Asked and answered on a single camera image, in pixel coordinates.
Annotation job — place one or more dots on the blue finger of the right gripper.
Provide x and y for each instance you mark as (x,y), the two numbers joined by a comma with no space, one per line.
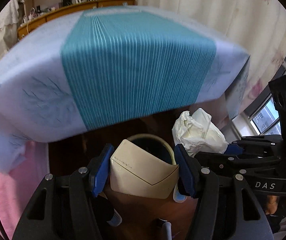
(228,165)
(257,145)

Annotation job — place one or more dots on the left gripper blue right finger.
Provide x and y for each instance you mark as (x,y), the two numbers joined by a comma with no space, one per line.
(226,207)

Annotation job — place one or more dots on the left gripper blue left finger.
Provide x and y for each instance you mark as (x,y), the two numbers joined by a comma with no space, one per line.
(69,207)

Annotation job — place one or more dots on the white paper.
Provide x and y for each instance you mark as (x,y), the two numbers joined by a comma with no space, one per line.
(197,133)

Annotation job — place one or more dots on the beige paper envelope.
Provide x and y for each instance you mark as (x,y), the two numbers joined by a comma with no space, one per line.
(136,172)

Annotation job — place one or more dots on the round blue trash bin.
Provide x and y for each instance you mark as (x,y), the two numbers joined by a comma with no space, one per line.
(154,145)

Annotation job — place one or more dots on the person's right hand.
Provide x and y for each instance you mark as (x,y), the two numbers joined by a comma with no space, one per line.
(272,205)

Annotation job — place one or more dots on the pink bed sheet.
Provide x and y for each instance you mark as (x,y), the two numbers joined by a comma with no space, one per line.
(18,186)

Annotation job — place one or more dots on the white chair base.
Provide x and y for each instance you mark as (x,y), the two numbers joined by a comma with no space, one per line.
(163,229)

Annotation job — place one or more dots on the patterned blue white tablecloth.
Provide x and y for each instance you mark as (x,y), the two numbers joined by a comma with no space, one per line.
(100,67)

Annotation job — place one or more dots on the wooden drawer cabinet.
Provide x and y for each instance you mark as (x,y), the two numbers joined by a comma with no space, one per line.
(28,27)

